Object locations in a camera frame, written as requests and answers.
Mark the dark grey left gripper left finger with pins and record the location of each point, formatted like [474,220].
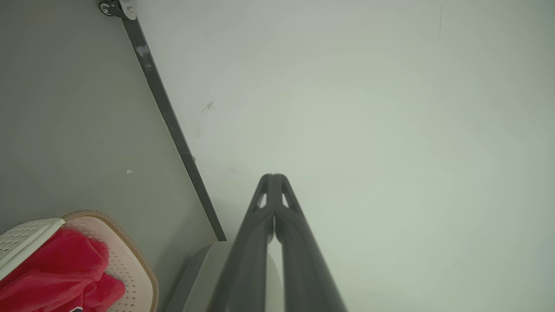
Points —
[243,268]

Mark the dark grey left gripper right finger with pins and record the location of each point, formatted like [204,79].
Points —
[303,273]

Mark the plain red garment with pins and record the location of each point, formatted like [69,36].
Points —
[60,255]

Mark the grey fabric sofa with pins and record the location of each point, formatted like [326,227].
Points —
[195,281]

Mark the cream perforated laundry basket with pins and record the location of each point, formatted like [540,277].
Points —
[130,260]

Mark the grey metal leg with caster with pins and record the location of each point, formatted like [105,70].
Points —
[129,8]

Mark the black caster wheel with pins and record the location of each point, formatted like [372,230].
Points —
[108,8]

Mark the black wall baseboard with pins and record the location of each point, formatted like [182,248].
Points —
[169,117]

